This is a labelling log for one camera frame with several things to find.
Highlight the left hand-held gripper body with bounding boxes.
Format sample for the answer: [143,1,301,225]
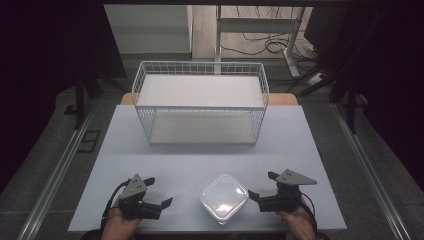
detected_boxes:
[118,173,163,221]

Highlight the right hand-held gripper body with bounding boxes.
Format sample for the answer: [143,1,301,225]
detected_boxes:
[259,168,318,213]

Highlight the clear plastic lidded container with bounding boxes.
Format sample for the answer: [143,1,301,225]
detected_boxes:
[199,173,250,226]

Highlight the person's right hand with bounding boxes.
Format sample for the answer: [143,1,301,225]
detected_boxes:
[277,199,317,240]

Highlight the person's left hand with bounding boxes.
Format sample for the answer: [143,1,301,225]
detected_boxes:
[101,198,143,240]

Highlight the pale table cover sheet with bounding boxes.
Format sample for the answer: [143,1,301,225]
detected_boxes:
[67,104,348,233]

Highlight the black stand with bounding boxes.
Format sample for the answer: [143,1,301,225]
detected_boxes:
[73,63,129,130]
[294,66,359,135]

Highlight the white cabinet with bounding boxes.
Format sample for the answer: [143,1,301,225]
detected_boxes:
[103,4,194,55]

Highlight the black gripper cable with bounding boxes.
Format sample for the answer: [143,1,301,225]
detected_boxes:
[100,179,132,232]
[299,191,318,236]

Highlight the black floor frame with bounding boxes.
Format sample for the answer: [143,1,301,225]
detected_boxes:
[77,129,102,154]

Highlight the metal floor rail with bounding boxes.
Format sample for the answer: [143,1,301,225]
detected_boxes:
[330,102,412,240]
[15,99,98,240]

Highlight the white wire basket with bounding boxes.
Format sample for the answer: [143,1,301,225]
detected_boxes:
[131,60,270,146]

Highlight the black floor cables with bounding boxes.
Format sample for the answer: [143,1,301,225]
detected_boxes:
[220,5,323,64]

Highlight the white metal desk frame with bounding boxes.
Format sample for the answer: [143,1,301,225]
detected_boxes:
[214,4,306,78]

